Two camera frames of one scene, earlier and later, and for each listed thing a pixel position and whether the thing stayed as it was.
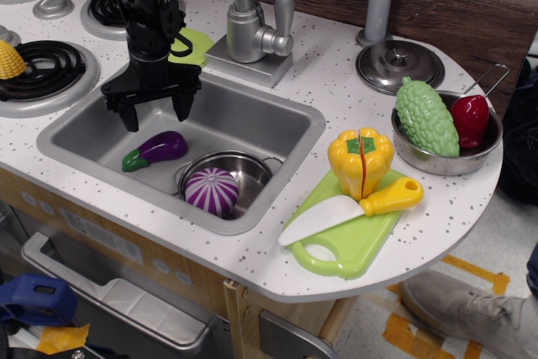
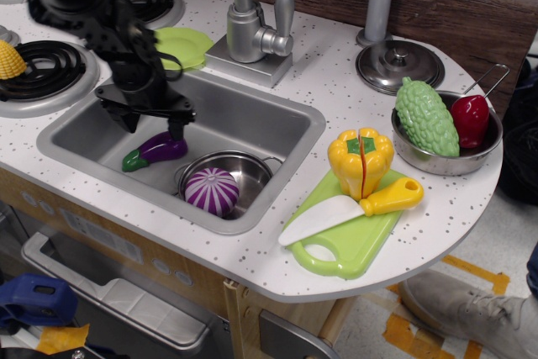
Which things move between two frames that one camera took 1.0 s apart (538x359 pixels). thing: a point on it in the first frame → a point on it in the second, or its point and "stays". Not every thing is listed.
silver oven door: [127, 315] stays
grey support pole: [379, 2] stays
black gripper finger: [182, 105] → [176, 128]
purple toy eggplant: [170, 145] stays
